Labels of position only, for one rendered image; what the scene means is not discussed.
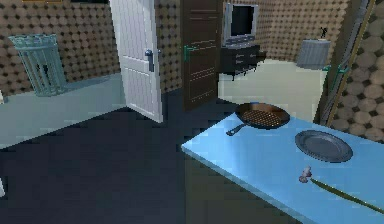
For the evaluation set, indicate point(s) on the brown frying pan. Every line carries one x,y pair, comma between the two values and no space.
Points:
263,116

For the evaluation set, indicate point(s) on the blue table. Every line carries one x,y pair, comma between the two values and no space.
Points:
266,160

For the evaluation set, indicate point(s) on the dark brown room door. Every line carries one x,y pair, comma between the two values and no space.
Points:
201,53

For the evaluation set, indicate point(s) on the white room door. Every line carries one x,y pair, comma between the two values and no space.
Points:
138,56

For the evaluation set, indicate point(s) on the dark framed door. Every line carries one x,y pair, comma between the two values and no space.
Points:
343,63

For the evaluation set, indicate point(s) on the black chest of drawers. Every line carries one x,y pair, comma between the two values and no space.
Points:
240,60

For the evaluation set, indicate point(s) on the grey television set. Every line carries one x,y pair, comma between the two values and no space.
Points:
240,22

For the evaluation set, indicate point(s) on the green stalk with white bulb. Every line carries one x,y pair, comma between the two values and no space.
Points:
336,191

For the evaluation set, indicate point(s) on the grey plate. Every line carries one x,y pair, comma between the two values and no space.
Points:
323,146

